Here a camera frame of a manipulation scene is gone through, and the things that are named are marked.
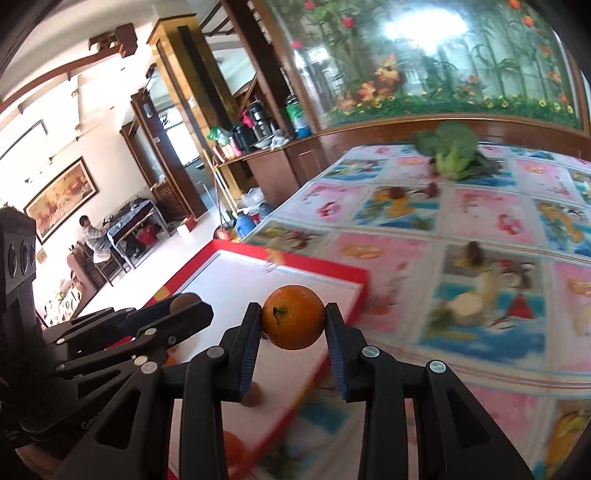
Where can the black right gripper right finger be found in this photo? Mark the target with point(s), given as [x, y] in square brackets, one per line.
[456, 437]

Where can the green bok choy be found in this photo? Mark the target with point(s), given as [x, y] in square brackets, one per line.
[453, 149]

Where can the seated person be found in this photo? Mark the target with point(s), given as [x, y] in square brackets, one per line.
[96, 239]

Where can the brown walnut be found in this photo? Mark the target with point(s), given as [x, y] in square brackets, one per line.
[253, 396]

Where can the colourful fruit print tablecloth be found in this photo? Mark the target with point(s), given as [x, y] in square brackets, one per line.
[380, 208]

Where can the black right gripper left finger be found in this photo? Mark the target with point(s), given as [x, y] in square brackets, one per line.
[130, 439]

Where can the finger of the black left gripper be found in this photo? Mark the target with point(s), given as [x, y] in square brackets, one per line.
[152, 312]
[178, 326]

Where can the beige yam piece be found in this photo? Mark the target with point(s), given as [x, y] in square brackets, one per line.
[467, 309]

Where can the green water bottle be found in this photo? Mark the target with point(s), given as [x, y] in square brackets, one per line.
[297, 117]

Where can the blue thermos flask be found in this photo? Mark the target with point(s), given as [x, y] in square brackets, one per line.
[244, 225]

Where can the grey thermos flask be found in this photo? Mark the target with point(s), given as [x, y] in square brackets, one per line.
[264, 210]

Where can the orange fruit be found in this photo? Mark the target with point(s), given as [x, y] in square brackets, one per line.
[293, 317]
[234, 449]

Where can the brown kiwi fruit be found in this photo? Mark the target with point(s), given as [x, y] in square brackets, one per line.
[183, 301]

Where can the red tray with white base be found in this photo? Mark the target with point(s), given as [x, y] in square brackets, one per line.
[229, 276]

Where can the dark red jujube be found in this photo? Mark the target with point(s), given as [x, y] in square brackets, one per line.
[474, 254]

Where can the framed landscape painting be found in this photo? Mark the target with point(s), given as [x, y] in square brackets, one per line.
[59, 199]

